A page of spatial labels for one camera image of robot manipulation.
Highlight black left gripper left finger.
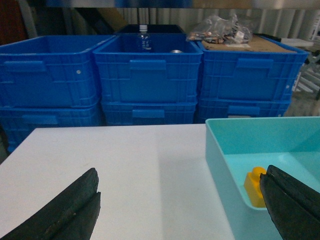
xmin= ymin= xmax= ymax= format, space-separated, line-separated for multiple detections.
xmin=1 ymin=167 xmax=101 ymax=240

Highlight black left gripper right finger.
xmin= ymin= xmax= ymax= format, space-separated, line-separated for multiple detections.
xmin=259 ymin=165 xmax=320 ymax=240

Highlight yellow toy block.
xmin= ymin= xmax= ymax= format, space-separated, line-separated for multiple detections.
xmin=244 ymin=166 xmax=267 ymax=208

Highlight teal plastic tray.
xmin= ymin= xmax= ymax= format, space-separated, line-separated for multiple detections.
xmin=205 ymin=116 xmax=320 ymax=240

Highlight white table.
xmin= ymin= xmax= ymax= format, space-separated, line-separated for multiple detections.
xmin=0 ymin=124 xmax=234 ymax=240

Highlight lower left blue crate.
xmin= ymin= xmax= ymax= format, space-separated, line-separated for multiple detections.
xmin=0 ymin=103 xmax=105 ymax=153

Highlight blue crate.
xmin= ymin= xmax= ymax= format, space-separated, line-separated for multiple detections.
xmin=194 ymin=98 xmax=291 ymax=124
xmin=93 ymin=34 xmax=203 ymax=103
xmin=100 ymin=100 xmax=197 ymax=126
xmin=0 ymin=103 xmax=105 ymax=153
xmin=197 ymin=41 xmax=308 ymax=101
xmin=0 ymin=35 xmax=112 ymax=108

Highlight lower middle blue crate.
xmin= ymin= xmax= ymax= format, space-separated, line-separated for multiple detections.
xmin=100 ymin=100 xmax=197 ymax=126

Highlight lower right blue crate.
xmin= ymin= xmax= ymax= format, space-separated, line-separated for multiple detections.
xmin=194 ymin=98 xmax=291 ymax=124

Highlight upper left blue crate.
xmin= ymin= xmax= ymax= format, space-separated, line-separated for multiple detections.
xmin=0 ymin=35 xmax=112 ymax=108

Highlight upper right blue crate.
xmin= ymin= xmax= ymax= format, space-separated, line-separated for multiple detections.
xmin=197 ymin=41 xmax=308 ymax=101

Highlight brown cardboard sheet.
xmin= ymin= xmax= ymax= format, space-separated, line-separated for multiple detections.
xmin=200 ymin=36 xmax=298 ymax=53

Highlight upper middle blue crate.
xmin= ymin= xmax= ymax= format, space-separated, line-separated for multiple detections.
xmin=93 ymin=34 xmax=203 ymax=103

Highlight clear plastic water bottle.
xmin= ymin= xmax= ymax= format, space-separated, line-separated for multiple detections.
xmin=137 ymin=24 xmax=152 ymax=53

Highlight silver metal can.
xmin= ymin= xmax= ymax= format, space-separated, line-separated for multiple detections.
xmin=170 ymin=49 xmax=184 ymax=54

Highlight dark rear crate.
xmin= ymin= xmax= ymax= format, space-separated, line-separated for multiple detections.
xmin=114 ymin=24 xmax=185 ymax=35

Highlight clear bag of parts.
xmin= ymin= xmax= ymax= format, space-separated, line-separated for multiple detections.
xmin=186 ymin=14 xmax=254 ymax=45

